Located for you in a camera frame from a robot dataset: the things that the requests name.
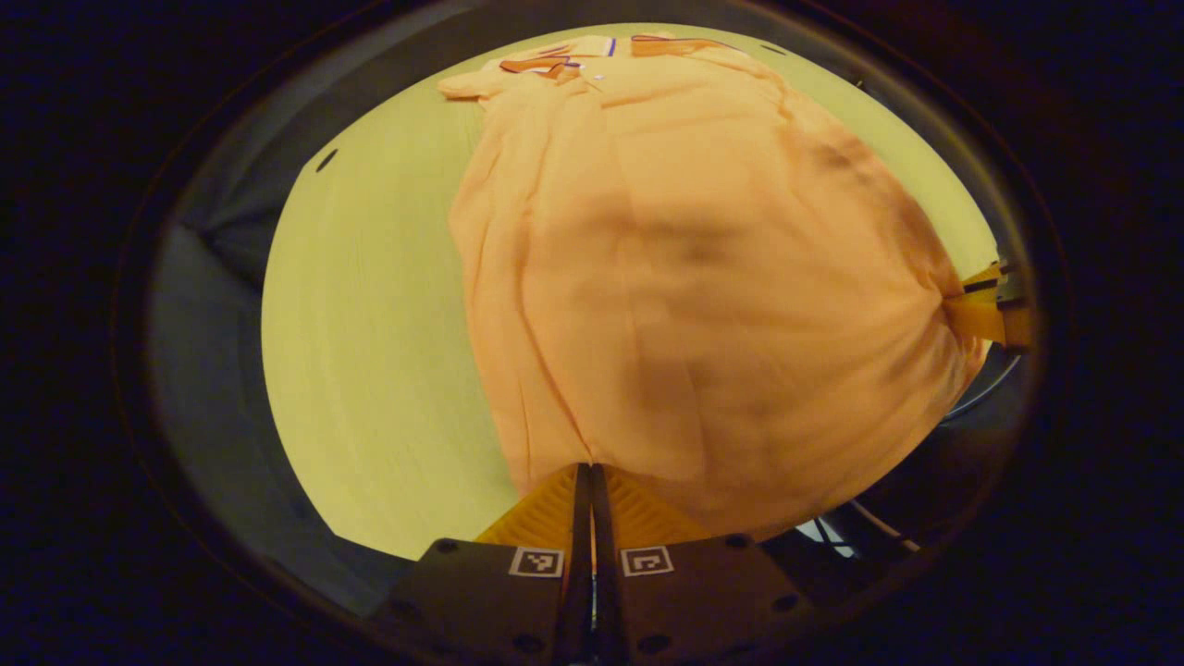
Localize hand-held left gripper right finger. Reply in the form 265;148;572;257
592;462;820;665

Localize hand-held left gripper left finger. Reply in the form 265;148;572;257
370;462;593;665

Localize orange T-shirt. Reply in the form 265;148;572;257
437;32;991;542

